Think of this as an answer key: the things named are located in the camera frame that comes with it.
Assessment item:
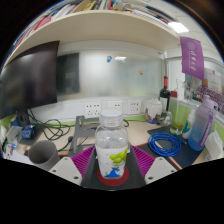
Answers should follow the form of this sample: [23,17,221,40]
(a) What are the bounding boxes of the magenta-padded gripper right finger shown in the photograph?
[129,144,179,185]

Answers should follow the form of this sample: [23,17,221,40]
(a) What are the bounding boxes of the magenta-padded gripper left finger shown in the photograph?
[48,144,98,187]

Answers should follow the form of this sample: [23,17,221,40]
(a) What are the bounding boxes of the clear plastic water bottle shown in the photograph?
[94,108,130,179]

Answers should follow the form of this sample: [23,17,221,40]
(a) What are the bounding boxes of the grey cup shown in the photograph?
[28,140,62,171]

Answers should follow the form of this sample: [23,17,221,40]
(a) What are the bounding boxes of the black desk mat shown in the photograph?
[80,125,201,191]

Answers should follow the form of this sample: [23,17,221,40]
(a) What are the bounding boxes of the grey metal laptop stand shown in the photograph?
[68,115,129,156]

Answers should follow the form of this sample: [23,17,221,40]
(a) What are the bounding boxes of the white paper sheet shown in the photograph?
[6,149,34,164]

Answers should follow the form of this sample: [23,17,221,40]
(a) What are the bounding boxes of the small blue box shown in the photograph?
[20,124,37,140]

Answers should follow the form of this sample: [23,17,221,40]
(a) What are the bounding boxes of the green glass cup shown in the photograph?
[169,99,189,136]

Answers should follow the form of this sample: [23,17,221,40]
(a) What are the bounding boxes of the white jar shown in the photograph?
[145,97,163,119]

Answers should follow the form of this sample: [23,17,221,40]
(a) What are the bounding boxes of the purple drink bottle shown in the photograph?
[187,94,219,153]

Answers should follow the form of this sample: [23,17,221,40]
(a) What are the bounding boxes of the white tissue box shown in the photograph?
[203,130,224,161]

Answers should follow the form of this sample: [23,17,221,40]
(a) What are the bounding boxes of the dark wine bottle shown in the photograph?
[159,75,171,113]

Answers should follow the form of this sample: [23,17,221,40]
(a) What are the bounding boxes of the black computer monitor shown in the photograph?
[0,40,61,120]

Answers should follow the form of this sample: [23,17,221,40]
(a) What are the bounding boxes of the purple pennant flag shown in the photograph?
[179,36,205,81]

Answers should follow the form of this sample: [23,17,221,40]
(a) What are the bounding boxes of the rectangular ceiling light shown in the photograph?
[167,21,190,34]

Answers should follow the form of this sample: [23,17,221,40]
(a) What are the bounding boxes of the wooden shelf with books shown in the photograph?
[6,0,183,64]

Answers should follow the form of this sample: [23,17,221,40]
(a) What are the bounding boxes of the coiled blue cable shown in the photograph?
[147,132,183,158]

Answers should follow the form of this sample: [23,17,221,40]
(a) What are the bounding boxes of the black cables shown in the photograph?
[28,109,73,141]

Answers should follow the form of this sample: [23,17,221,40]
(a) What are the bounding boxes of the white wall socket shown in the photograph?
[83,101,102,118]
[107,100,124,113]
[128,99,143,115]

